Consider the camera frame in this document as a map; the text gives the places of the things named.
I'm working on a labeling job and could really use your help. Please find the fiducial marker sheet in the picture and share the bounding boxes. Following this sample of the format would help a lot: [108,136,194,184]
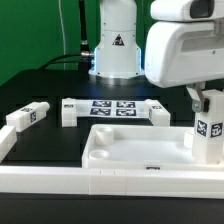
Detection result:
[89,99,138,118]

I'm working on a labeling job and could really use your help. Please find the white cable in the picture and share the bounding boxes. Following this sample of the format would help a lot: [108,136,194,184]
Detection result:
[58,0,68,70]

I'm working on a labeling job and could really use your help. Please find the white U-shaped fence frame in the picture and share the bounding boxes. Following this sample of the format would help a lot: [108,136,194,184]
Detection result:
[0,125,224,200]

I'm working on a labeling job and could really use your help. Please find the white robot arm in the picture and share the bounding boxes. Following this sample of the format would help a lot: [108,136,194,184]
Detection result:
[89,0,224,112]

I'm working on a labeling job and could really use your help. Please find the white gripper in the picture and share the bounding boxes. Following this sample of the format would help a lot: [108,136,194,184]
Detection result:
[144,21,224,112]

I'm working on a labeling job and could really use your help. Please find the black cable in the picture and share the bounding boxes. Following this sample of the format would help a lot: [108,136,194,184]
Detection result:
[39,0,96,70]

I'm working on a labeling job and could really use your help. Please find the white desk top tray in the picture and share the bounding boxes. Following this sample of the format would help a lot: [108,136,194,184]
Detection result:
[82,124,224,172]

